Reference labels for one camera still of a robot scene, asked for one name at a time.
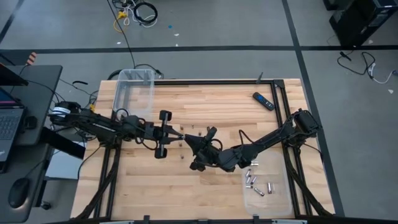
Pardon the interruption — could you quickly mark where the black computer case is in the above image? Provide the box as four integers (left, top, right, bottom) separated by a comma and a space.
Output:
323, 0, 398, 47

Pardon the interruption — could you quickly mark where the clear plastic bin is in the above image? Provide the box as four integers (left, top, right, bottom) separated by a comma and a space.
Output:
112, 68, 156, 116
241, 152, 295, 219

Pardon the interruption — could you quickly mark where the white board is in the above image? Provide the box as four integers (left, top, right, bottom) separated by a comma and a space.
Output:
45, 149, 82, 180

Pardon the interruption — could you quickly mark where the black flat panel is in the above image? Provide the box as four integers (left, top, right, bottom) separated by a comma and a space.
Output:
39, 127, 86, 160

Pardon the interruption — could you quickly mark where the black flat monitor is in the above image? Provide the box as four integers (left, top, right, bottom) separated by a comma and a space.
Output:
0, 63, 29, 87

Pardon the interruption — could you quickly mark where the black cable loop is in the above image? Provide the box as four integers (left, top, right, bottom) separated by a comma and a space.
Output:
107, 63, 165, 81

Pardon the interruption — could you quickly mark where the long black floor cable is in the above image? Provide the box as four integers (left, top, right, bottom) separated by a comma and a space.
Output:
106, 0, 137, 68

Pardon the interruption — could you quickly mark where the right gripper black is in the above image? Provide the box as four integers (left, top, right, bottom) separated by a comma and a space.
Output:
185, 126, 224, 172

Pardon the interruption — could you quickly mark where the small black box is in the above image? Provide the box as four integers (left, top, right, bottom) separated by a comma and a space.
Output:
24, 115, 38, 130

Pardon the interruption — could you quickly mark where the black aluminium table frame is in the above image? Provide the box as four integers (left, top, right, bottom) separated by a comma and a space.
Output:
74, 79, 335, 224

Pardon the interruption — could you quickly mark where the black computer mouse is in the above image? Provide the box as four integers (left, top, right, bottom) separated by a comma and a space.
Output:
7, 177, 31, 208

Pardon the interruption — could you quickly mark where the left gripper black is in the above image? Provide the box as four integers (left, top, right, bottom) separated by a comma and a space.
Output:
146, 110, 185, 159

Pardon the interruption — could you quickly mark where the white floor cable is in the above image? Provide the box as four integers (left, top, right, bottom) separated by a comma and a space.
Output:
123, 6, 156, 29

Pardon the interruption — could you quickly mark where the black side desk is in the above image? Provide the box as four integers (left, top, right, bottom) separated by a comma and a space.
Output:
0, 64, 63, 224

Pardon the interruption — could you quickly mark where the black cable with plug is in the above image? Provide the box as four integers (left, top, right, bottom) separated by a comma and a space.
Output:
337, 51, 377, 76

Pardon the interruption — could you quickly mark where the black cable coil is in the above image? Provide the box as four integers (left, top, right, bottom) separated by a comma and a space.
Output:
133, 1, 159, 25

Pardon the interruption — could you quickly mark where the white cable with adapter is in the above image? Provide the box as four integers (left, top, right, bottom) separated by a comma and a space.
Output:
368, 62, 398, 85

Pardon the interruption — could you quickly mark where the black remote control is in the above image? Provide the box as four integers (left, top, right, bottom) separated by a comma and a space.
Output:
252, 91, 276, 112

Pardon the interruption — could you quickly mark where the dark laptop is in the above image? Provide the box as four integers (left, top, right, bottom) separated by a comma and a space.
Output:
0, 88, 25, 174

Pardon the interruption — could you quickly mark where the yellow floor cable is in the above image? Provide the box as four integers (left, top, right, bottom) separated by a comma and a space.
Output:
112, 11, 129, 34

